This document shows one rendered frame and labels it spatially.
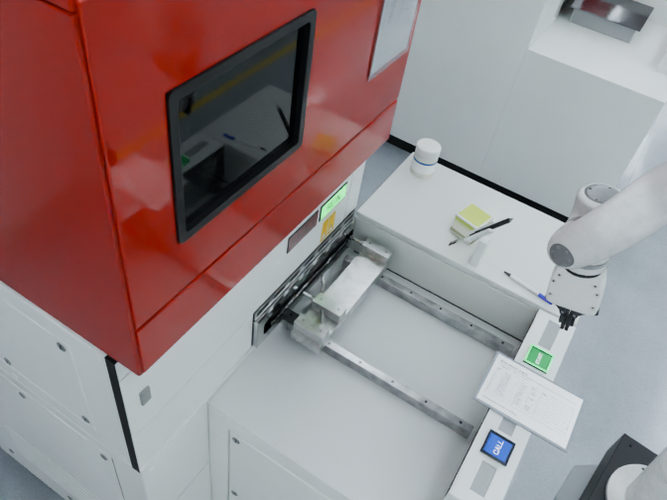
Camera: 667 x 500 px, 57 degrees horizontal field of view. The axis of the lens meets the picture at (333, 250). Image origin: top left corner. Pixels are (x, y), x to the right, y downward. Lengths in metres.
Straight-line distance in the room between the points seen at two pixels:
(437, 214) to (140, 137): 1.12
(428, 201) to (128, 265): 1.09
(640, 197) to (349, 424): 0.77
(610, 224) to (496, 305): 0.61
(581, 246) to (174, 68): 0.71
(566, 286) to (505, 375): 0.26
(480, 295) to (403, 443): 0.44
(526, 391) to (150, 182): 0.95
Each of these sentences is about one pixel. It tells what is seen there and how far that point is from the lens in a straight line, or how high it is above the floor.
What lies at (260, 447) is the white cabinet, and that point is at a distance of 1.42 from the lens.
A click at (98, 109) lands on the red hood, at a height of 1.70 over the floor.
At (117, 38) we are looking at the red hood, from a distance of 0.63.
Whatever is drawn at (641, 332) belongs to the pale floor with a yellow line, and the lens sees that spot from 3.12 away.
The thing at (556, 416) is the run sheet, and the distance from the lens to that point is 1.41.
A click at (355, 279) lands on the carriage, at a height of 0.88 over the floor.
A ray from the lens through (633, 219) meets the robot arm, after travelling 1.08.
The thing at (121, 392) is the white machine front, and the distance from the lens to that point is 1.08.
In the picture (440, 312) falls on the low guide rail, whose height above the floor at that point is 0.85.
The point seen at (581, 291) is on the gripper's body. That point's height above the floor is 1.23.
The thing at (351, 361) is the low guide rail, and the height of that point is 0.85.
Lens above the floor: 2.06
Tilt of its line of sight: 46 degrees down
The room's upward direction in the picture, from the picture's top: 11 degrees clockwise
